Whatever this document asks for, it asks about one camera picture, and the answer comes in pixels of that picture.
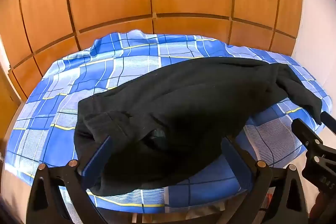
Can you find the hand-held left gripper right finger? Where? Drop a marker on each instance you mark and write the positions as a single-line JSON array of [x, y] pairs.
[[236, 163]]

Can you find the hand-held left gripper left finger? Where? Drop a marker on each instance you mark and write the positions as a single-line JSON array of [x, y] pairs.
[[97, 158]]

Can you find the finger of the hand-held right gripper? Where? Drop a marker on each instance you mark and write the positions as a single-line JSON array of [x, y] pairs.
[[307, 136], [329, 121]]

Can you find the black pants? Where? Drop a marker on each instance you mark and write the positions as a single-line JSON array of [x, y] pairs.
[[183, 108]]

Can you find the blue checked bed sheet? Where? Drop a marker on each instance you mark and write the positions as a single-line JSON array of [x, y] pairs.
[[60, 98]]

